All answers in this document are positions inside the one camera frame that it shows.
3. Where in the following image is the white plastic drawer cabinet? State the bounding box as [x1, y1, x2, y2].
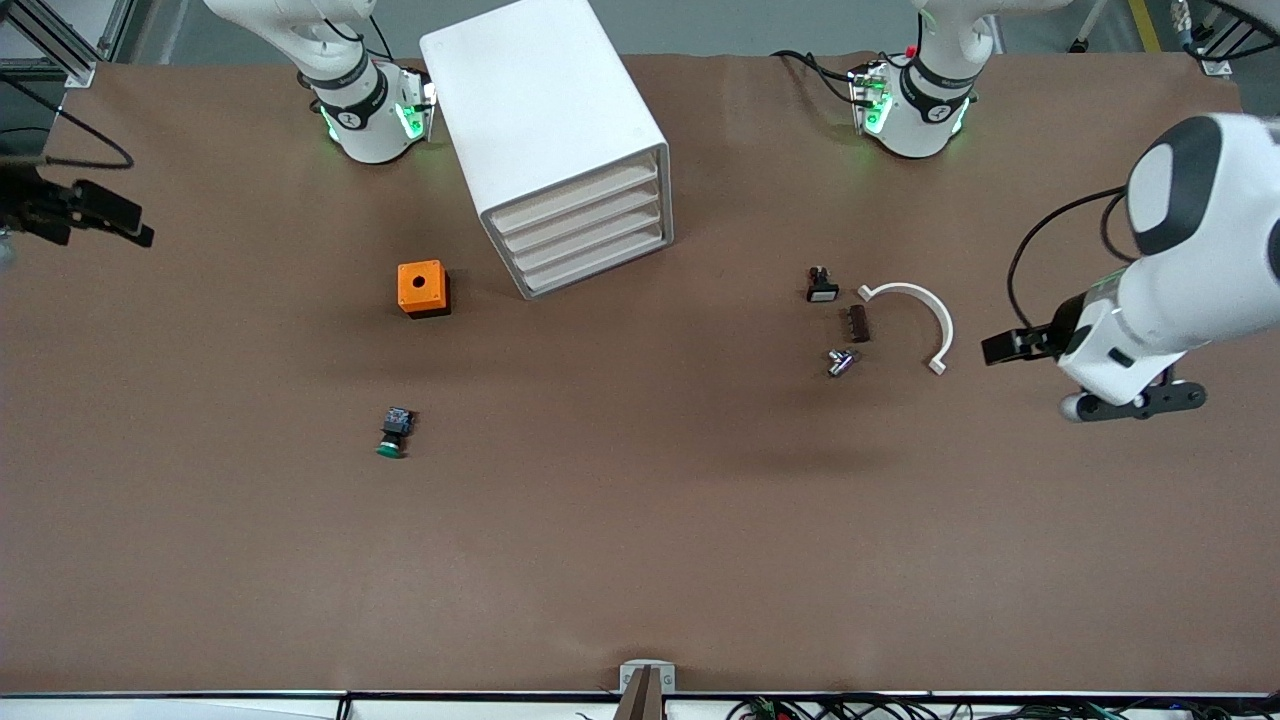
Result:
[419, 0, 674, 301]

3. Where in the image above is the white plastic drawer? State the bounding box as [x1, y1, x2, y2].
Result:
[510, 203, 668, 278]
[520, 225, 671, 296]
[490, 155, 663, 239]
[500, 180, 665, 259]

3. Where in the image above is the brown table cover mat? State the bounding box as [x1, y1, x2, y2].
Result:
[0, 52, 1280, 694]

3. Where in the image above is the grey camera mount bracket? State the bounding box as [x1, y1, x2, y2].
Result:
[612, 660, 677, 720]

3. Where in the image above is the black cable bundle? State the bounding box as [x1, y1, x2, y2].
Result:
[728, 694, 1280, 720]

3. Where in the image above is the green mushroom push button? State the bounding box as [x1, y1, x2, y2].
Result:
[376, 406, 417, 461]

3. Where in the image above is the white semicircular pipe clamp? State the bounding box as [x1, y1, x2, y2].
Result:
[857, 282, 956, 378]

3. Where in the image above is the black arm base cable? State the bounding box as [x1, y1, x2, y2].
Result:
[318, 12, 397, 67]
[770, 48, 863, 107]

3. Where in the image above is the aluminium extrusion frame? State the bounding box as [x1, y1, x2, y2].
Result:
[0, 0, 137, 89]
[1170, 0, 1280, 79]

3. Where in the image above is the orange push-button enclosure box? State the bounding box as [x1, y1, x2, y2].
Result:
[397, 260, 453, 320]

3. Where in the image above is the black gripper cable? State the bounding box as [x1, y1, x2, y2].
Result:
[1006, 185, 1141, 333]
[0, 72, 138, 173]

